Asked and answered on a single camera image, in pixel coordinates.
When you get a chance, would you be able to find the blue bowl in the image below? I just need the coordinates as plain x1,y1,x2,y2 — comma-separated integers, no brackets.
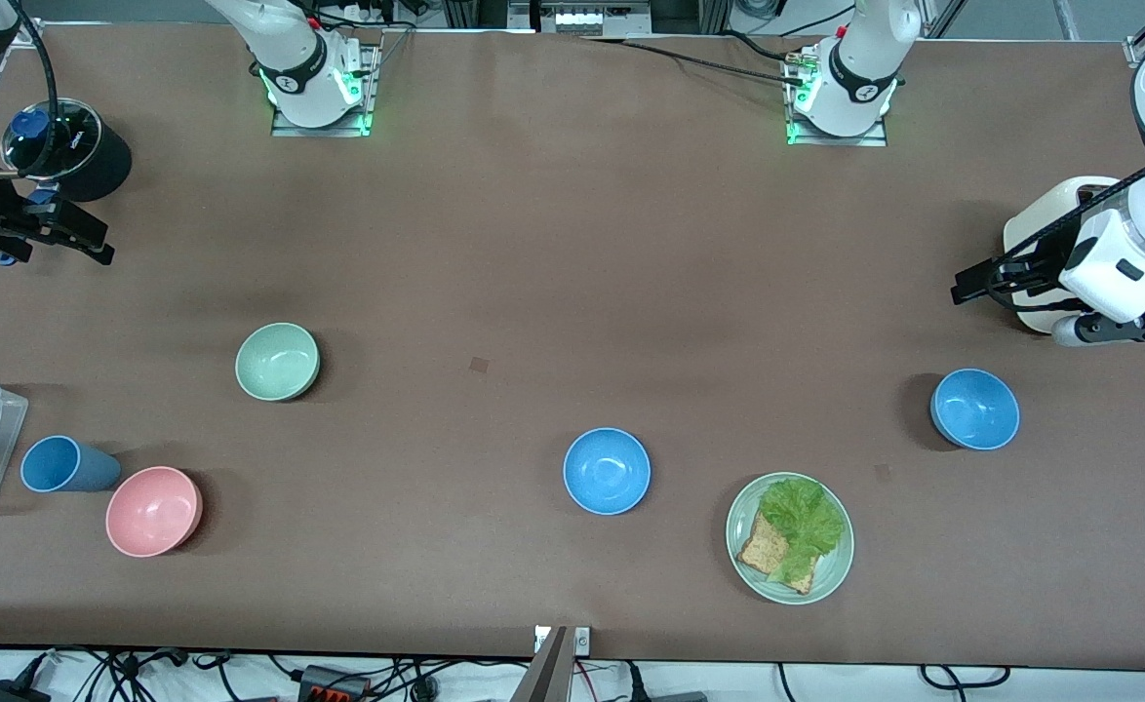
930,369,1020,451
563,428,651,516

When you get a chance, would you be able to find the light green bowl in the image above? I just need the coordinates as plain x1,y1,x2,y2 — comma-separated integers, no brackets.
235,323,321,402

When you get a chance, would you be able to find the pink bowl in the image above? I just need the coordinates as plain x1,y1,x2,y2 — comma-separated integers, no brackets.
105,466,204,558

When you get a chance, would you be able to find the glass lid blue knob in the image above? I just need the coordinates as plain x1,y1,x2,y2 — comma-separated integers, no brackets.
0,97,105,181

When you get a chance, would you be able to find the blue cup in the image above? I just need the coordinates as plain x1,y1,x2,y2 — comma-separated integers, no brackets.
20,435,123,493

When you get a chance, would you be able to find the green lettuce leaf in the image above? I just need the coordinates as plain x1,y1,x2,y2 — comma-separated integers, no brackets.
760,477,846,584

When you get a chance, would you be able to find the light green plate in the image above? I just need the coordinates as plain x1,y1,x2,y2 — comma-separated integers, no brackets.
726,472,855,605

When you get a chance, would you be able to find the brown bread slice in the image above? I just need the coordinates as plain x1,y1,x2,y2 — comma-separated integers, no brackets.
736,511,816,596

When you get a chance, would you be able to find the white power strip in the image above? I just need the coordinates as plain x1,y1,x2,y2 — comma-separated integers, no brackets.
537,0,653,35

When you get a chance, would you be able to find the red black connector block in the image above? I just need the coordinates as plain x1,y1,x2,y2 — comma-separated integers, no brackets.
297,665,372,702

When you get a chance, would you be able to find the grey metal pole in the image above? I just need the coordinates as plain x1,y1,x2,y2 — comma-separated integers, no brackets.
509,627,570,702

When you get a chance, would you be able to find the black pot blue handle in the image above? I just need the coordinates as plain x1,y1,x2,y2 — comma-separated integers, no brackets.
0,97,133,266

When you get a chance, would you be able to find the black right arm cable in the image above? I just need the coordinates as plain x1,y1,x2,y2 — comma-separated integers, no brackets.
9,0,59,169

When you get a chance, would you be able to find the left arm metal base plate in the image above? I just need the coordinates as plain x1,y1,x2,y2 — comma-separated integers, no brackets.
785,44,888,147

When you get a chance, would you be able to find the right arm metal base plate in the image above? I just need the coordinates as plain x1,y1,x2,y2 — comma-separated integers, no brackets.
270,39,382,137

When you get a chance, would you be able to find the black braided table cable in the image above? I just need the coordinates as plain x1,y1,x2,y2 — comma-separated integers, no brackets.
580,35,806,87

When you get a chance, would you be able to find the black looped floor cable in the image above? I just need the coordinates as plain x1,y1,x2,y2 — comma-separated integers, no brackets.
918,665,1012,690

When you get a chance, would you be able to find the small metal edge bracket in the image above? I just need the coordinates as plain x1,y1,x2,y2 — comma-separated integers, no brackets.
533,626,592,654

